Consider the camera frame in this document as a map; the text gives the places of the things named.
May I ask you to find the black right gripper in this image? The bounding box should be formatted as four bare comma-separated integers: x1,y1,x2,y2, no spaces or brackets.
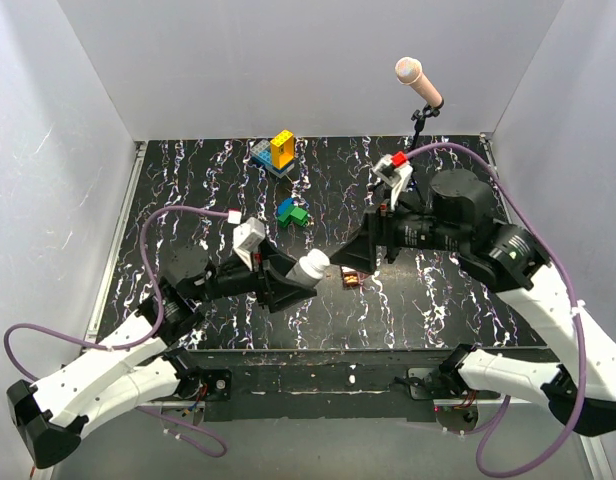
328,186,466,274

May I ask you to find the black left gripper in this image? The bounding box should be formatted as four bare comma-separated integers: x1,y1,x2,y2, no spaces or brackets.
192,234,318,309

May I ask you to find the red weekly pill organizer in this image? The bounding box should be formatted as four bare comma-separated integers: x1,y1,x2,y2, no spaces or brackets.
340,266,365,289

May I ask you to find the white vitamin pill bottle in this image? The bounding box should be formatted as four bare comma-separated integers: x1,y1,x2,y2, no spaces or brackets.
286,249,330,288

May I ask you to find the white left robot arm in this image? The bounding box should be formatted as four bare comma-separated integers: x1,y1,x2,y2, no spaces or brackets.
6,239,330,469

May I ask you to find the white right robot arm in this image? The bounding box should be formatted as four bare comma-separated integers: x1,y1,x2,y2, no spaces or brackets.
330,169,616,437

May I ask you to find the green blue toy brick cluster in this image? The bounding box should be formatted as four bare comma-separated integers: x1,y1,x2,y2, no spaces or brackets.
277,198,309,228

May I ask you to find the yellow blue toy brick stack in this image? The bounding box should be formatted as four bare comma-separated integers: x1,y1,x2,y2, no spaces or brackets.
250,130,295,178

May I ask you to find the black microphone stand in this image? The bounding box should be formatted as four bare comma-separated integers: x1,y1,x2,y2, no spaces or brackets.
372,102,442,201

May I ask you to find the pink microphone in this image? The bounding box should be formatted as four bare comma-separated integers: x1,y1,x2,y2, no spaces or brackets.
394,57,444,109

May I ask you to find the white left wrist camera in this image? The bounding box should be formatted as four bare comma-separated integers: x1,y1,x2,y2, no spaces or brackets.
232,217,266,271

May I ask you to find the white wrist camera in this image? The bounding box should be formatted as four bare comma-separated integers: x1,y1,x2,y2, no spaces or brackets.
232,217,266,271
372,151,413,211

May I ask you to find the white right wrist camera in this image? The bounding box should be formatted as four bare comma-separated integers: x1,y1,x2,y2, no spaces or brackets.
372,151,413,211

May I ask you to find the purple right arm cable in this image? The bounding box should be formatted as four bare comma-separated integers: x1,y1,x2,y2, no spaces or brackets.
406,142,587,477

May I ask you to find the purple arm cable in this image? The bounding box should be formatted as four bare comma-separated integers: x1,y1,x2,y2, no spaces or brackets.
2,205,242,458
406,142,587,477

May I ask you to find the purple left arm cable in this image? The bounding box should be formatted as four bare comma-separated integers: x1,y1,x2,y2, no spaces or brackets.
2,205,242,458

